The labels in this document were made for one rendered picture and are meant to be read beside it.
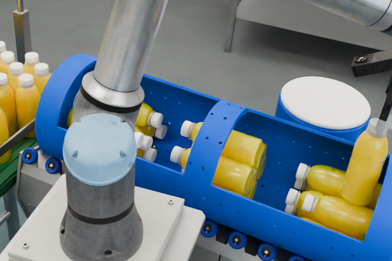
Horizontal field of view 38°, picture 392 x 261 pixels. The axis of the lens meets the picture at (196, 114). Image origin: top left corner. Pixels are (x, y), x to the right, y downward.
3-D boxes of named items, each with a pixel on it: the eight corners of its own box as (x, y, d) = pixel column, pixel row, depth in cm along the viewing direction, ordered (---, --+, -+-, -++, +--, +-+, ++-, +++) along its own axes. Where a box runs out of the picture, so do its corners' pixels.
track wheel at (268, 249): (278, 246, 131) (279, 245, 133) (260, 239, 132) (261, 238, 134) (272, 264, 131) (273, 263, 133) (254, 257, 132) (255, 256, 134)
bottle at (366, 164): (333, 194, 125) (354, 126, 116) (350, 183, 130) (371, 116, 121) (360, 211, 121) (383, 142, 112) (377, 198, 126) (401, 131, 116)
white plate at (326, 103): (378, 132, 164) (377, 136, 164) (363, 82, 186) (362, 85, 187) (282, 120, 164) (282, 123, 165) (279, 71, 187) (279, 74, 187)
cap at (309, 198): (314, 197, 124) (305, 194, 125) (308, 214, 125) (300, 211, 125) (315, 194, 128) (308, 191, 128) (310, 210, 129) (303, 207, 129)
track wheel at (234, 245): (248, 234, 133) (249, 233, 135) (230, 227, 135) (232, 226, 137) (242, 252, 133) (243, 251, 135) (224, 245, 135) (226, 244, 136)
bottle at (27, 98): (14, 135, 168) (9, 85, 158) (25, 122, 173) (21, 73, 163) (35, 140, 167) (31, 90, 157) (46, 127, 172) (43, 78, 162)
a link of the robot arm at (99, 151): (62, 219, 93) (58, 154, 86) (69, 168, 104) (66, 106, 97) (136, 218, 94) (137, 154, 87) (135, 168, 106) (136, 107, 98)
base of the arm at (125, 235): (112, 280, 96) (112, 238, 90) (42, 245, 101) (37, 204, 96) (158, 226, 107) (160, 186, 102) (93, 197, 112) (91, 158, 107)
